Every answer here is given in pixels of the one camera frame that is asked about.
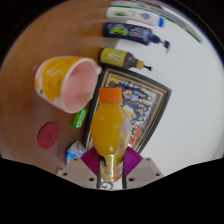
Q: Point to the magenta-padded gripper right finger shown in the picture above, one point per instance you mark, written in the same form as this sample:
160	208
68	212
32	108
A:
143	171

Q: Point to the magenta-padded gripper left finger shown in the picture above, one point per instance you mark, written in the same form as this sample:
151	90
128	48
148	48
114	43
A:
78	171

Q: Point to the orange-capped juice bottle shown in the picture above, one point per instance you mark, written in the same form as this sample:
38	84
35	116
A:
108	130

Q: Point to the blue tissue pack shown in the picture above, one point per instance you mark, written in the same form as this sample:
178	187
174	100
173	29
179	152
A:
75	151

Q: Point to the round red coaster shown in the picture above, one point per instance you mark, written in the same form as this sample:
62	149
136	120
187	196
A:
48	135

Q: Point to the framed group picture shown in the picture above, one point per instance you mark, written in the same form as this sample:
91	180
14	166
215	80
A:
150	100

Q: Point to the pink and yellow mug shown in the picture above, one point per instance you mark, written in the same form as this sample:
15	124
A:
56	80

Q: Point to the brown pump bottle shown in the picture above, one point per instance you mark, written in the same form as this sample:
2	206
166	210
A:
116	57

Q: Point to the dark blue pump bottle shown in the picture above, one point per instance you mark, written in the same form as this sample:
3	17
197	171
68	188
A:
130	32

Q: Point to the tall green and white box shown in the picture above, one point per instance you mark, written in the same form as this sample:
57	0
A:
181	28

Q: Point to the white shampoo bottle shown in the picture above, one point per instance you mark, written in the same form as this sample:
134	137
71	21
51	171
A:
133	16

